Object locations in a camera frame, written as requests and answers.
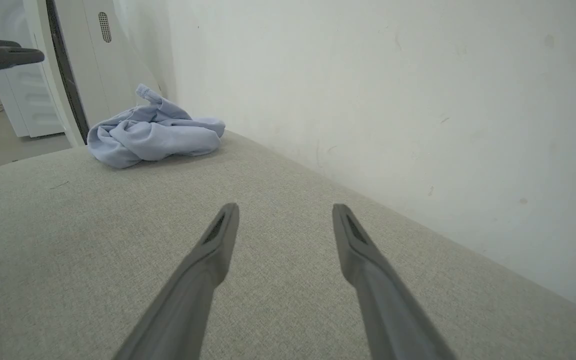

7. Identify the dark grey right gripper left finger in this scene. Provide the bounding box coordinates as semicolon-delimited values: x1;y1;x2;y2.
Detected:
112;202;240;360

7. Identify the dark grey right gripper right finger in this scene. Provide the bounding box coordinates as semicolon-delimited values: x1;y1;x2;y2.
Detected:
332;203;457;360

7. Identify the light blue polo shirt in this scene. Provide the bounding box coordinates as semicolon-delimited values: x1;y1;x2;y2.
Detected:
86;83;226;169

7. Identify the white drawer cabinet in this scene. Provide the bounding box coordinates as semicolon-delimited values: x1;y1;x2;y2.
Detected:
0;0;67;139

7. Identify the white appliance with black band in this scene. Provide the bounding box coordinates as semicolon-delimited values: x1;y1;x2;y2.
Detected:
22;0;179;148

